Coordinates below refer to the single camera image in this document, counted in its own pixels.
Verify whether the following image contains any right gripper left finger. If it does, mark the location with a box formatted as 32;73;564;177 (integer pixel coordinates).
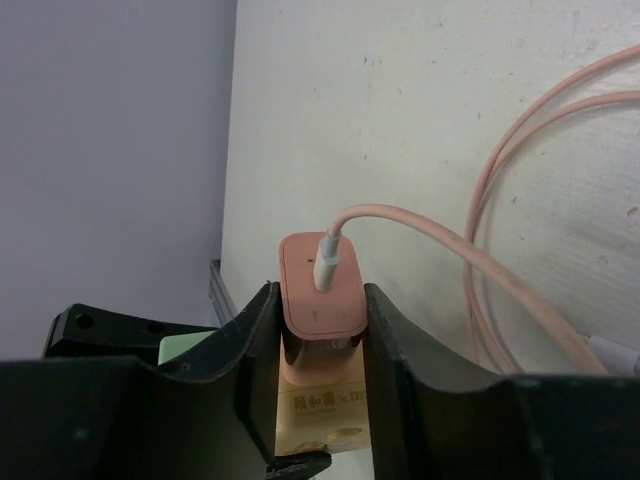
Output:
1;283;332;479

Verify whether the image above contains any green plug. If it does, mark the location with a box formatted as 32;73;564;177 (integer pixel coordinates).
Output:
157;331;213;365

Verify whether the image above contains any pink charger plug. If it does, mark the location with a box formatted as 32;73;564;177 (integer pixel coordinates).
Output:
279;232;367;387

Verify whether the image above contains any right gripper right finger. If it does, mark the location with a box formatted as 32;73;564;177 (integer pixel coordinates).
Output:
363;284;639;479

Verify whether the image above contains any beige cube socket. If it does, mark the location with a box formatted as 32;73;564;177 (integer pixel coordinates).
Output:
275;378;370;456

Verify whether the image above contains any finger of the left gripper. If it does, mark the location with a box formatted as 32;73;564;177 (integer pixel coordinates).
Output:
42;304;217;358

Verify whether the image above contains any aluminium front rail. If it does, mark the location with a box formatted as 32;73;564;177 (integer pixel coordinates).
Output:
209;260;237;326

